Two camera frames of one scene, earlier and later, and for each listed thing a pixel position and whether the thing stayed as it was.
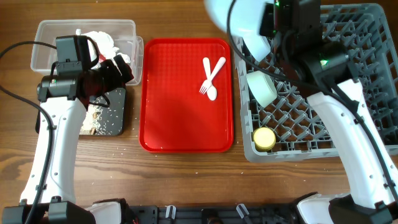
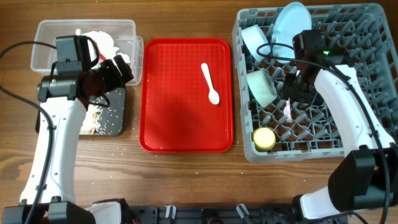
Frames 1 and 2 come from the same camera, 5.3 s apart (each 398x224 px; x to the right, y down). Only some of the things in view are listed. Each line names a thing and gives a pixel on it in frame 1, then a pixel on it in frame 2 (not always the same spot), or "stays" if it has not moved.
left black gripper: x=116 y=80 stays
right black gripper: x=267 y=26 → x=288 y=91
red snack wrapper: x=102 y=58 stays
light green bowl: x=261 y=88 stays
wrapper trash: x=106 y=45 stays
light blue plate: x=218 y=10 → x=293 y=18
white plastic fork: x=207 y=82 → x=287 y=111
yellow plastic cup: x=264 y=139 stays
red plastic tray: x=174 y=117 stays
